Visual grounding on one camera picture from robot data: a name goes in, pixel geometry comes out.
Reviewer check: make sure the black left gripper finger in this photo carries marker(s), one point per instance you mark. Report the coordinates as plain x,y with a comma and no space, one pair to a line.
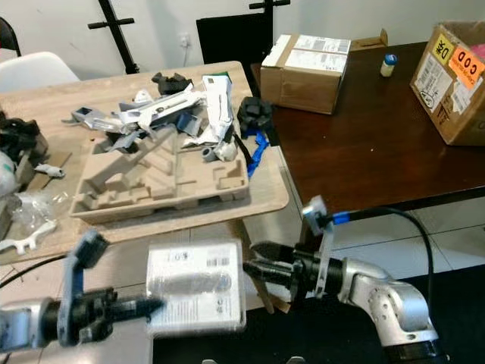
136,315
140,303

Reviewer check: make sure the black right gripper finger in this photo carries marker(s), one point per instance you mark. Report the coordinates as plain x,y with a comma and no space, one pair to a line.
273,275
273,255

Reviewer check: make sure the clear plastic blister package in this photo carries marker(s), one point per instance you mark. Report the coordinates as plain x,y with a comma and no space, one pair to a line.
197,288

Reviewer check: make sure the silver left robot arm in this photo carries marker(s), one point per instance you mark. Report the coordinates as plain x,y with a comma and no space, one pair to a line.
30,326

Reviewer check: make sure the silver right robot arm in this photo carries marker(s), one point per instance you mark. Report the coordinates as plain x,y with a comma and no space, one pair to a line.
386,299

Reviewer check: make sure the white wrench-shaped plastic part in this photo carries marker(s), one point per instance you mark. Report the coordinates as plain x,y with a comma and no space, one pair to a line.
26,244

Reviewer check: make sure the blue plastic clip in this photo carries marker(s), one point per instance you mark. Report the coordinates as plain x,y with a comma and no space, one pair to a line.
258,148

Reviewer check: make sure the beige moulded pulp tray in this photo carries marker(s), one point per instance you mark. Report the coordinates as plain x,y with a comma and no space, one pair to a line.
151,186

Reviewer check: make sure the clear crumpled plastic bag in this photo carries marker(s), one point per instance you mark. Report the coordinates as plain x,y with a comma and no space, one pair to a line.
38,208

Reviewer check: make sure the dark brown wooden table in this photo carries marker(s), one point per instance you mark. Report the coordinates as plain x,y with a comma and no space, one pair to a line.
364,148

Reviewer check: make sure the black bulky mechanical part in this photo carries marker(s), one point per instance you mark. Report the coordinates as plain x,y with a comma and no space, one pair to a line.
255,115

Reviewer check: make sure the white crumpled paper package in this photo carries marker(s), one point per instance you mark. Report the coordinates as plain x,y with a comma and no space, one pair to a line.
218,106

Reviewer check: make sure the taped cardboard box white labels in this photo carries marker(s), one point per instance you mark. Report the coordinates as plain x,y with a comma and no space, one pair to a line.
299,87

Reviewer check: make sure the long white plastic robot part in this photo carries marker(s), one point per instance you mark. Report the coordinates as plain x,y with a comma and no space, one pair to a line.
167,105

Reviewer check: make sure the small black plastic part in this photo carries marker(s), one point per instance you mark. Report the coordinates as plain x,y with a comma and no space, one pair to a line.
171,83

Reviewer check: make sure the small bottle blue cap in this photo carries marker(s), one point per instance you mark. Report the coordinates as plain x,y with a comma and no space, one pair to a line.
389,68

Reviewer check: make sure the black flat panel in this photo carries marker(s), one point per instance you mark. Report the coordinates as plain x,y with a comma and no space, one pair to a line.
231,38

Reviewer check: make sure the light wooden table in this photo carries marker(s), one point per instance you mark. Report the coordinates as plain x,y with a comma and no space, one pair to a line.
45,98

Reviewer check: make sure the small brown cardboard box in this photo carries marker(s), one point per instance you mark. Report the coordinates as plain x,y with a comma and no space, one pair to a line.
370,42

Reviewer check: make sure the white plastic chair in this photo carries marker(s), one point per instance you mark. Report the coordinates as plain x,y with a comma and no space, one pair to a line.
38,72

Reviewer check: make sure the black metal stand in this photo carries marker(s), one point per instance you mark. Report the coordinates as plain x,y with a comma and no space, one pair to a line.
110,24
267,4

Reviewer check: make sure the grey metal bracket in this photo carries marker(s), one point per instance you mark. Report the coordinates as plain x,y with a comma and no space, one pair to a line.
91,116

